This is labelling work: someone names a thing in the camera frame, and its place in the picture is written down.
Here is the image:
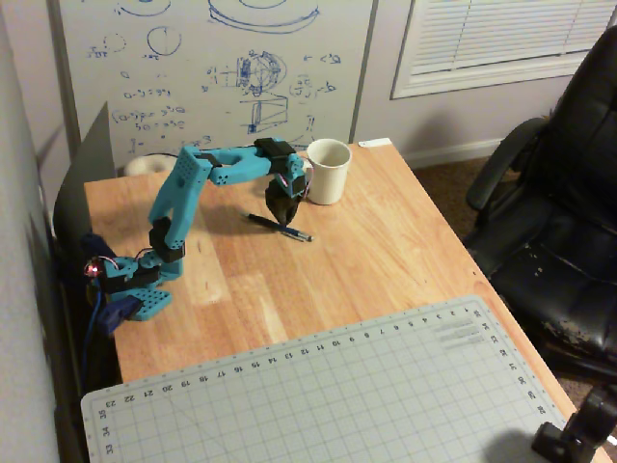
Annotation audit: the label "dark grey flat panel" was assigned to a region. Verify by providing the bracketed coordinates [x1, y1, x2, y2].
[51, 100, 118, 238]

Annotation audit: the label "whiteboard with blue drawings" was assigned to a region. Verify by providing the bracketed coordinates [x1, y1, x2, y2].
[47, 0, 380, 171]

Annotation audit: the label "grey cutting mat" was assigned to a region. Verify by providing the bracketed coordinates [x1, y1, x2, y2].
[80, 293, 573, 463]

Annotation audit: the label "blue usb cable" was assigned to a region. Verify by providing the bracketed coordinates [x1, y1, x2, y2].
[80, 283, 106, 390]

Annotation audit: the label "dark blue pen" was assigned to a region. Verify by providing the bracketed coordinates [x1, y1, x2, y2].
[240, 212, 315, 243]

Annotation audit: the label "black motor controller board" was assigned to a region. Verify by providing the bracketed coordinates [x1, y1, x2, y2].
[82, 255, 120, 293]

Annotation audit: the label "white ceramic mug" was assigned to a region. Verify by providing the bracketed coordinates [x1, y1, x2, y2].
[301, 138, 354, 206]

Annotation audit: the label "black camera stand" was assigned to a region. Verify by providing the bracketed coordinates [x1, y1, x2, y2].
[531, 387, 617, 463]

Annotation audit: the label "white window blinds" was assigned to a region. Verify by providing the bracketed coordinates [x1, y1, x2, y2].
[389, 0, 617, 101]

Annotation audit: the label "black leather office chair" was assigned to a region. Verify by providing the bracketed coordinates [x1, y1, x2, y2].
[464, 23, 617, 383]

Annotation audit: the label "white round object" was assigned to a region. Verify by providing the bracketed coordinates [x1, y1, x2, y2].
[123, 153, 173, 177]

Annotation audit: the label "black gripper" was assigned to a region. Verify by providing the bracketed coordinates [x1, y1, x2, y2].
[263, 177, 305, 227]

